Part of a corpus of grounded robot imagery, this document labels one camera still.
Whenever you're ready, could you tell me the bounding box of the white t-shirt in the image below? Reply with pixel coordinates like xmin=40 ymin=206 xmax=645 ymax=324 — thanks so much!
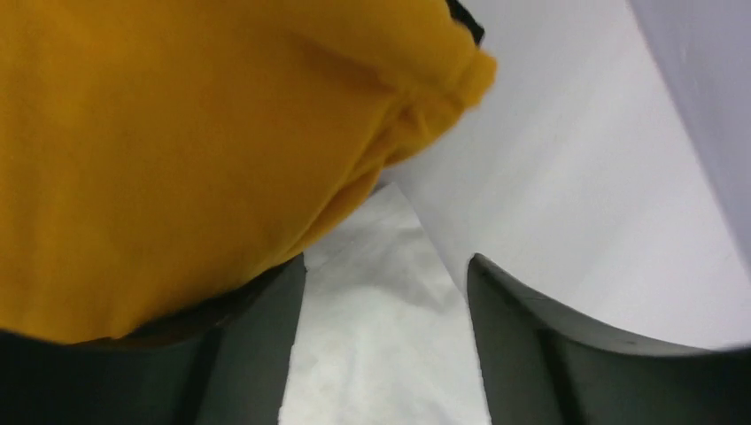
xmin=280 ymin=185 xmax=490 ymax=425

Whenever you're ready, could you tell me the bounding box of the folded black t-shirt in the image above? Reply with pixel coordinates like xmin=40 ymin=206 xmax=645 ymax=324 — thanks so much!
xmin=445 ymin=0 xmax=485 ymax=46

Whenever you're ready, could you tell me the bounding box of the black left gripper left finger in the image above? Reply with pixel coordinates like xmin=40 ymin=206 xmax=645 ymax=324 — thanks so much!
xmin=1 ymin=256 xmax=306 ymax=424

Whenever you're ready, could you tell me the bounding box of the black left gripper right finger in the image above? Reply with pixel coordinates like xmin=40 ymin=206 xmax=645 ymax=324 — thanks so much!
xmin=467 ymin=254 xmax=750 ymax=424

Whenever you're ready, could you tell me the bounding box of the folded yellow t-shirt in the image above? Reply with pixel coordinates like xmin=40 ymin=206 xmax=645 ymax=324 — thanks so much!
xmin=1 ymin=1 xmax=497 ymax=344

